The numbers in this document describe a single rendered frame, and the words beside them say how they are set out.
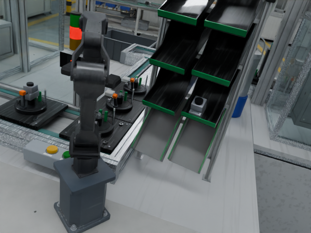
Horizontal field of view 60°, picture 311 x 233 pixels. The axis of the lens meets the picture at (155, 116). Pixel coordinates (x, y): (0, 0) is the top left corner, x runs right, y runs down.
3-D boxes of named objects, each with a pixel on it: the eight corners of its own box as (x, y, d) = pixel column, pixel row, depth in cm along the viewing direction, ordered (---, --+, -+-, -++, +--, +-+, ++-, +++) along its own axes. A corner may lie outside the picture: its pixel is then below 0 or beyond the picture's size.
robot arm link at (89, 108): (107, 76, 58) (107, 56, 62) (71, 72, 57) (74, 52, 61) (97, 151, 83) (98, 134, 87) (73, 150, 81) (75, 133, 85)
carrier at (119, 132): (111, 154, 111) (114, 129, 105) (59, 137, 114) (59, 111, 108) (131, 126, 131) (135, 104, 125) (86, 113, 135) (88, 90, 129)
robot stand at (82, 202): (70, 238, 86) (72, 192, 76) (52, 206, 95) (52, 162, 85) (110, 218, 95) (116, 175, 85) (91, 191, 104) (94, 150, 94)
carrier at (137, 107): (132, 126, 132) (135, 104, 126) (87, 113, 136) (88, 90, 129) (146, 106, 153) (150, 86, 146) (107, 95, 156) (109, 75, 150)
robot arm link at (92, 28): (108, 86, 62) (112, 40, 57) (70, 83, 60) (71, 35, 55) (106, 46, 86) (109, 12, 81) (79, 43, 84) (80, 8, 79)
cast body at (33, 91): (30, 101, 121) (29, 86, 118) (21, 98, 122) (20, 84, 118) (42, 94, 128) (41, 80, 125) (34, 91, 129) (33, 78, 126)
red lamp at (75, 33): (77, 40, 116) (78, 28, 113) (67, 37, 116) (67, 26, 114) (83, 38, 120) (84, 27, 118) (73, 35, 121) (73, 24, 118)
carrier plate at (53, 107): (37, 131, 116) (37, 126, 115) (-11, 115, 119) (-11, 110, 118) (68, 107, 136) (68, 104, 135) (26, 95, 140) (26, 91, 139)
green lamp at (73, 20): (78, 28, 113) (78, 16, 111) (67, 25, 114) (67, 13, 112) (84, 26, 117) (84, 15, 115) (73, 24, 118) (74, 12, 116)
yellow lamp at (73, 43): (77, 52, 118) (77, 40, 116) (67, 49, 119) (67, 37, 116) (83, 49, 122) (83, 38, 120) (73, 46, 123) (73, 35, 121)
